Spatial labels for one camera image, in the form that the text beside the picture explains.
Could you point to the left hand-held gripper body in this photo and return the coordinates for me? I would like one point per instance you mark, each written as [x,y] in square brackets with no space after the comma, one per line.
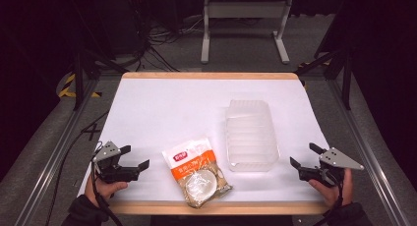
[113,173]

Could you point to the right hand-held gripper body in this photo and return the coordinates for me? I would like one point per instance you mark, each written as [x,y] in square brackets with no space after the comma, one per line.
[337,162]

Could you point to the person's left hand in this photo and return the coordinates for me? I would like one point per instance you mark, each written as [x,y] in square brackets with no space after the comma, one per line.
[105,188]

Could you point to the person's right hand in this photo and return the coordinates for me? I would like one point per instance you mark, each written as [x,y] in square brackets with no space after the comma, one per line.
[331,190]

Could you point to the clear plastic container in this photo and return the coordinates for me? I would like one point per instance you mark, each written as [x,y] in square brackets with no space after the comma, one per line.
[250,136]

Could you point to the white table sheet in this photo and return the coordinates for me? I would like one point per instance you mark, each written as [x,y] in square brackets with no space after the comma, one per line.
[164,114]

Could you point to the orange and white snack packet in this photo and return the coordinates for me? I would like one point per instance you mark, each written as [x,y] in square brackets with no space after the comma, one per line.
[196,172]

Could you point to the black metal stand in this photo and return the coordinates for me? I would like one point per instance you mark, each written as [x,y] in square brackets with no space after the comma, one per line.
[78,82]
[345,75]

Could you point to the yellow and black floor tape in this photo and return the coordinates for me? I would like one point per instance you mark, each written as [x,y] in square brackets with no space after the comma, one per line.
[67,86]

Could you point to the person's dark torso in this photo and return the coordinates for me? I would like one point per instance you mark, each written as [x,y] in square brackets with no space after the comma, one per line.
[223,221]

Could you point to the white metal stand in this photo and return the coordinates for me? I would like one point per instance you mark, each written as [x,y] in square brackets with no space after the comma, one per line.
[246,10]

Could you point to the aluminium frame rail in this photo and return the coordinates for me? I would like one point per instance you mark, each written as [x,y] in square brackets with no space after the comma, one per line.
[55,157]
[367,154]

